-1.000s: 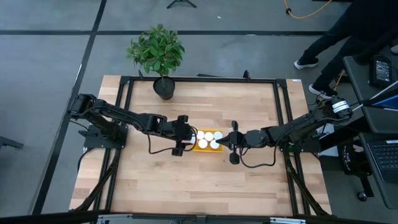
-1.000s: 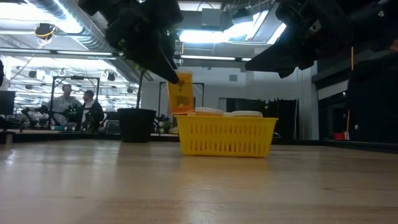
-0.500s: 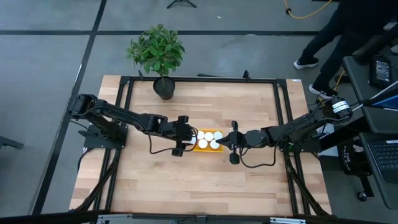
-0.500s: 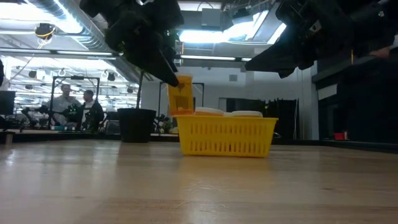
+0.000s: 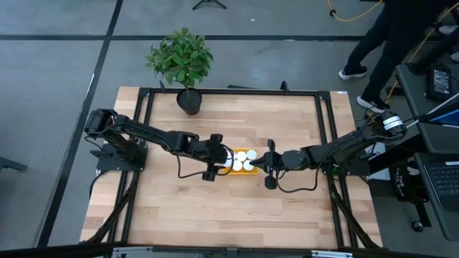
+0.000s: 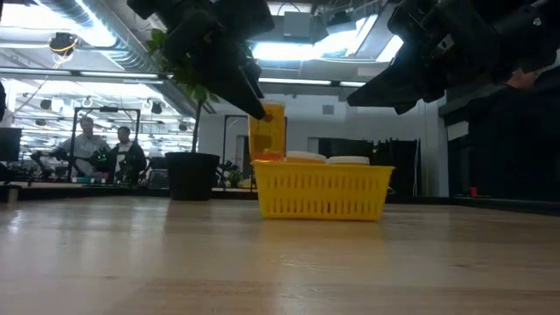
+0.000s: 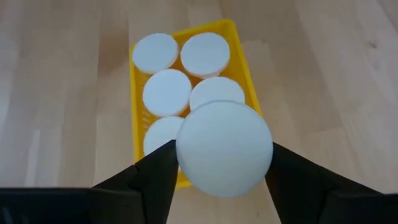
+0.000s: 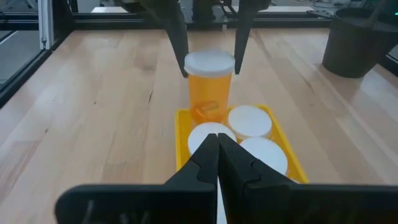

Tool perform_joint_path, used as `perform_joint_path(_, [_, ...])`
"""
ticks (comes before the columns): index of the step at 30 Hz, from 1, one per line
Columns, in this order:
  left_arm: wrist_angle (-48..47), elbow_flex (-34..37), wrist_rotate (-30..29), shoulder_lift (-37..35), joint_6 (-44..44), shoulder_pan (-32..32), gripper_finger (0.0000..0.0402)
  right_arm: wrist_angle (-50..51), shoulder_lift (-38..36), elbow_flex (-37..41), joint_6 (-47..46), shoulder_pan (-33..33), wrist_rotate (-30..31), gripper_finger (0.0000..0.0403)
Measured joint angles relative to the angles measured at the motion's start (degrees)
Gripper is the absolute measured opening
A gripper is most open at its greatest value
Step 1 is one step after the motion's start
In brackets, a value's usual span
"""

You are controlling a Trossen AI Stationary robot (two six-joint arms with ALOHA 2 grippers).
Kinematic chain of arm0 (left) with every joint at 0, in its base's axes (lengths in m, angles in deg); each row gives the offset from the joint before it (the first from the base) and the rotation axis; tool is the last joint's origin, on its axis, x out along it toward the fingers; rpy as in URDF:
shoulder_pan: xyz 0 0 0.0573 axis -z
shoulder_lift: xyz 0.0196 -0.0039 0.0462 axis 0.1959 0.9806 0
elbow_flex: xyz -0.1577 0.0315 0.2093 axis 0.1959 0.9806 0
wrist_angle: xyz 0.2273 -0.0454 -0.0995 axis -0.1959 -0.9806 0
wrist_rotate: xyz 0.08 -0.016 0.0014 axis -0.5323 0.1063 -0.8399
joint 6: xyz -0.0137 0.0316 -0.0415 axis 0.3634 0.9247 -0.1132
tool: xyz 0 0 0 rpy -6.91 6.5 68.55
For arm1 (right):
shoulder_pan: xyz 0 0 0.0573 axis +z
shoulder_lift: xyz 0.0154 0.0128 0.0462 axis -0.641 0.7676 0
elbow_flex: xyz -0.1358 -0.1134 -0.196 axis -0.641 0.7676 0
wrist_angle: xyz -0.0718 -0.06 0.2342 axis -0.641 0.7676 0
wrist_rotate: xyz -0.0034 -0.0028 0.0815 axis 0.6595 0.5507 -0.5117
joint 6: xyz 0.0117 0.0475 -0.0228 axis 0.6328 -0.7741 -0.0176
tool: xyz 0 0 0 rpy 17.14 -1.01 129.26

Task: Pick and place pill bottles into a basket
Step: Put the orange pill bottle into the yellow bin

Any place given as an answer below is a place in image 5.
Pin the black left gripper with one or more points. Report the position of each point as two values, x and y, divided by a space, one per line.
213 152

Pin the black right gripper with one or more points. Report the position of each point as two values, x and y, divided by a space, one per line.
290 160

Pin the yellow plastic basket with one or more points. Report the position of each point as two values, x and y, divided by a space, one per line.
251 172

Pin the orange pill bottle white lid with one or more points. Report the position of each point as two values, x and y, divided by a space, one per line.
248 165
251 154
241 156
237 165
230 160

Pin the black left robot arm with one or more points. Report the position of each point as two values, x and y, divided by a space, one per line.
150 132

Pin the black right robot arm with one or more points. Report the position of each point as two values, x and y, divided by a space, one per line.
344 147

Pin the green potted plant black pot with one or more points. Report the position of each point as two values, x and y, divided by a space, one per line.
183 61

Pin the white box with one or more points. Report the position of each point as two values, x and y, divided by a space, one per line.
382 175

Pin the black backpack white print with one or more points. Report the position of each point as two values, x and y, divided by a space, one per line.
405 186

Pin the black tripod foot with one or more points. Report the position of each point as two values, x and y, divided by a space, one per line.
209 3

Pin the grey side desk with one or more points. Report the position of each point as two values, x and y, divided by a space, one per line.
412 93

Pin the black laptop keyboard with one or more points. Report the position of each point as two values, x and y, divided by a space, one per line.
444 182

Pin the dark blue monitor panel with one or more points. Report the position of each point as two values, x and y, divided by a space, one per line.
444 118

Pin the black front crossbar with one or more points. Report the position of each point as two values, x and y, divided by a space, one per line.
54 251

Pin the person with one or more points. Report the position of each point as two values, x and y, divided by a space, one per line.
394 28

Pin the black power adapter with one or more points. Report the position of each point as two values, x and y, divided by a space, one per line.
440 81

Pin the dark grey stand foot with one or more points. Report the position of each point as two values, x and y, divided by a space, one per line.
10 164

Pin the black aluminium table frame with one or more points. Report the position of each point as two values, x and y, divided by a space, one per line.
233 91

